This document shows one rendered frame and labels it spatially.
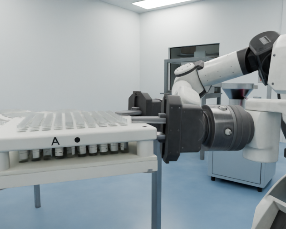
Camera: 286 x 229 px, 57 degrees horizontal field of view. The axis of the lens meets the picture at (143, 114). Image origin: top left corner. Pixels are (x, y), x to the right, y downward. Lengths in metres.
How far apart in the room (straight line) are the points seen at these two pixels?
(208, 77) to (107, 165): 0.65
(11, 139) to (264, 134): 0.42
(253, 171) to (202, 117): 2.60
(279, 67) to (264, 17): 5.05
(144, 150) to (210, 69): 0.61
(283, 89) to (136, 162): 0.50
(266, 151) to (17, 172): 0.42
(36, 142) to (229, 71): 0.73
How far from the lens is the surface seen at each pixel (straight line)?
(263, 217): 0.85
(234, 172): 3.13
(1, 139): 0.40
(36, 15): 5.27
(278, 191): 0.90
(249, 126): 0.50
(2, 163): 0.41
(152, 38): 6.93
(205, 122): 0.48
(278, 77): 0.81
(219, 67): 0.97
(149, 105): 0.60
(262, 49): 0.92
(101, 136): 0.39
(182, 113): 0.47
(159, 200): 1.51
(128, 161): 0.41
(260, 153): 0.55
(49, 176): 0.41
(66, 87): 5.47
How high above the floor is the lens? 1.16
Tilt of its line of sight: 7 degrees down
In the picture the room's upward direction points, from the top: straight up
